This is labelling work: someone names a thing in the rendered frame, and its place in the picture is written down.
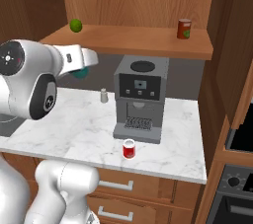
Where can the black microwave oven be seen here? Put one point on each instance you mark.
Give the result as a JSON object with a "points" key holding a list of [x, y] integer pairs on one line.
{"points": [[243, 132]]}

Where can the wooden cabinet door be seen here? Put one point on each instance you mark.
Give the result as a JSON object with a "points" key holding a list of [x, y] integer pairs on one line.
{"points": [[29, 7], [227, 43]]}

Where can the dark red can green label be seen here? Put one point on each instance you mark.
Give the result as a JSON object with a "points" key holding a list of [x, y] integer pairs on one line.
{"points": [[184, 29]]}

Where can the teal round object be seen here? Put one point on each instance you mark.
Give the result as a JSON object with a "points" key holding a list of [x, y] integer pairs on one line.
{"points": [[80, 73]]}

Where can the green lime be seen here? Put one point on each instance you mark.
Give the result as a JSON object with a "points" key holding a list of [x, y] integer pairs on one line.
{"points": [[76, 25]]}

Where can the wooden drawer front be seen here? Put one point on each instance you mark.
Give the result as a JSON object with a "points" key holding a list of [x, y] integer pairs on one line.
{"points": [[154, 188], [145, 213]]}

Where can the open wooden cabinet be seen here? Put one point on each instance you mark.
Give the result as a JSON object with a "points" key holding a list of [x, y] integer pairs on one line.
{"points": [[138, 40]]}

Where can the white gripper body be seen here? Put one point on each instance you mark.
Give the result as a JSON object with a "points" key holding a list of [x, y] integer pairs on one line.
{"points": [[90, 58]]}

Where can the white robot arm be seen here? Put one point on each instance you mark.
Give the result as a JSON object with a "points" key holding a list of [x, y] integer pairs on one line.
{"points": [[29, 80]]}

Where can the grey coffee machine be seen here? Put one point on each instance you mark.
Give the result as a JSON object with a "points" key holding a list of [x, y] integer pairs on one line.
{"points": [[141, 103]]}

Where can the grey sink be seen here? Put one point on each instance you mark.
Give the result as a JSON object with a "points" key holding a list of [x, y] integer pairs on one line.
{"points": [[8, 126]]}

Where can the bright red can white rim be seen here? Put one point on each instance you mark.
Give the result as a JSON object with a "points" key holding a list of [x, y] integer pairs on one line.
{"points": [[128, 150]]}

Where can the grey salt shaker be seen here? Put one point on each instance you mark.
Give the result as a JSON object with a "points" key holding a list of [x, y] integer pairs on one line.
{"points": [[104, 96]]}

